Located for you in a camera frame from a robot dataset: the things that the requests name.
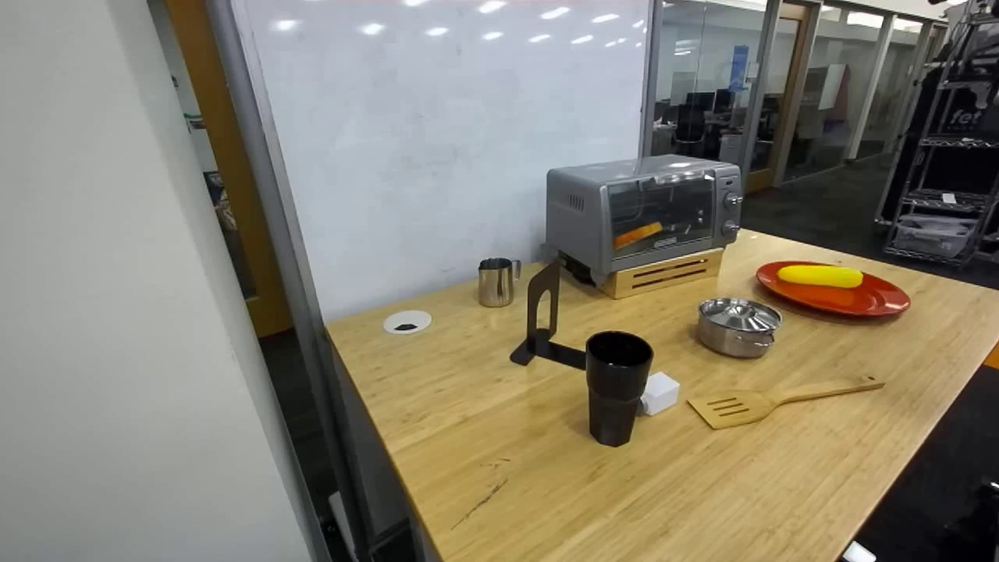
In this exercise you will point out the wooden slotted spatula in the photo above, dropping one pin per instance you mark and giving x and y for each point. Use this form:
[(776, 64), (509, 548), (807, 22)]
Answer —
[(747, 408)]

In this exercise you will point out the red plate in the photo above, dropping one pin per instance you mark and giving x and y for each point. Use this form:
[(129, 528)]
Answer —
[(872, 301)]

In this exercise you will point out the small steel cup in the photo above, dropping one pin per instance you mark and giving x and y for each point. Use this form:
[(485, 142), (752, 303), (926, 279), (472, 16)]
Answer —
[(497, 282)]

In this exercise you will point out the white table grommet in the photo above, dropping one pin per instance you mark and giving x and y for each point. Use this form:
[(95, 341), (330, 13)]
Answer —
[(407, 324)]

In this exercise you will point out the silver toaster oven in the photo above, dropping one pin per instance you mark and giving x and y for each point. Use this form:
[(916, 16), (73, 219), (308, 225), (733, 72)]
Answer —
[(606, 215)]

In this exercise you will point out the black plastic cup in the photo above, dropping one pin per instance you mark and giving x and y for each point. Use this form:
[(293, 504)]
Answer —
[(617, 376)]

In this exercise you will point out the whiteboard panel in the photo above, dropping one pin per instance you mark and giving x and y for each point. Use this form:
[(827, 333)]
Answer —
[(414, 137)]

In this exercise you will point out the small white box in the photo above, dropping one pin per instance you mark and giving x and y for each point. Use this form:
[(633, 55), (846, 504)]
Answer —
[(661, 394)]

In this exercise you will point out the wooden slatted stand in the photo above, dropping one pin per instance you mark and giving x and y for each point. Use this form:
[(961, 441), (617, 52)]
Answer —
[(654, 276)]

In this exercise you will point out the small steel pot with lid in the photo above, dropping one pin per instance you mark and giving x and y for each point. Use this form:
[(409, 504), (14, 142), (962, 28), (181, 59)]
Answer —
[(740, 330)]

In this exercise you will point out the yellow toy corn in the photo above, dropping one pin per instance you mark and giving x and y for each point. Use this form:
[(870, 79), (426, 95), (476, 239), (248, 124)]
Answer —
[(822, 276)]

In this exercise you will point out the black metal shelving rack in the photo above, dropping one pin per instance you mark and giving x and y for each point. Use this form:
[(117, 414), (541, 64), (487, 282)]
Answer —
[(942, 197)]

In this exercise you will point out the black metal bracket stand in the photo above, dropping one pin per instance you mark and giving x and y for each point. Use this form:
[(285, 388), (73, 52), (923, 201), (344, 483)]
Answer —
[(545, 324)]

